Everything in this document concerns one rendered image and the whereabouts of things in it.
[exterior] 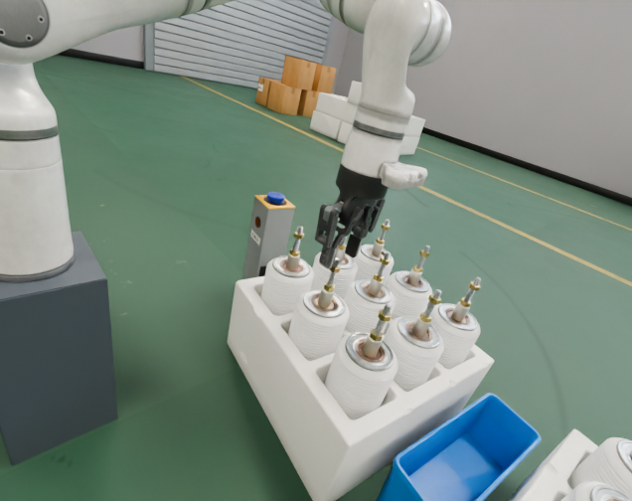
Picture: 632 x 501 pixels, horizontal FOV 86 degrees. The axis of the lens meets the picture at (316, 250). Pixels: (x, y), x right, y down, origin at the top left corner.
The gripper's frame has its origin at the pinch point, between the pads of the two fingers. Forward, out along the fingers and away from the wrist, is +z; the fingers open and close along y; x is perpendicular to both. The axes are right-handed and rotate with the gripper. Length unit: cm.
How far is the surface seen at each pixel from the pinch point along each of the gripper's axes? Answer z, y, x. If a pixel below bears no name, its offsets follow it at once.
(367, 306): 10.9, -7.1, 4.6
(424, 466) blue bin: 35.0, -8.3, 26.2
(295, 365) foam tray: 17.4, 8.4, 2.9
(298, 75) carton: -8, -276, -278
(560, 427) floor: 35, -44, 46
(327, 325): 11.0, 3.2, 3.5
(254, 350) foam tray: 25.7, 5.7, -8.8
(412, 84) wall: -30, -549, -274
